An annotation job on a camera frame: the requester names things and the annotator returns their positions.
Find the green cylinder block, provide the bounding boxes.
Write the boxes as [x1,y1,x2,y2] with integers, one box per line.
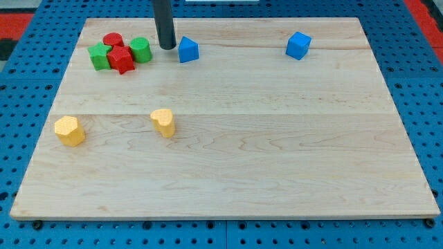
[129,37,152,64]

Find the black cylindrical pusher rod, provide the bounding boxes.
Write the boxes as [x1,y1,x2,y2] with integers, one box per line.
[152,0,177,50]

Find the red star block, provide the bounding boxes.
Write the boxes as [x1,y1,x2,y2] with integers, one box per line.
[107,46,135,75]

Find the yellow hexagon block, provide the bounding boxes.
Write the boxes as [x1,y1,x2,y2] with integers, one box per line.
[54,116,86,147]

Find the green star block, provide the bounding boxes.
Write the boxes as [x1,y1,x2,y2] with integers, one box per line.
[87,42,112,71]

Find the red cylinder block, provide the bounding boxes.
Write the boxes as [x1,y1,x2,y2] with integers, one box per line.
[102,33,125,47]

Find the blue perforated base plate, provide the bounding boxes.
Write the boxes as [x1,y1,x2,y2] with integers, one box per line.
[1,0,442,248]

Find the blue cube block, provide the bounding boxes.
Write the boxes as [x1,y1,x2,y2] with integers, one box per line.
[285,32,311,60]

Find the yellow heart block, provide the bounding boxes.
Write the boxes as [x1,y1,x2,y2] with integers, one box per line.
[150,109,175,138]

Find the blue triangle block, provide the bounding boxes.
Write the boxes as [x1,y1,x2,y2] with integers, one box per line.
[179,36,199,63]

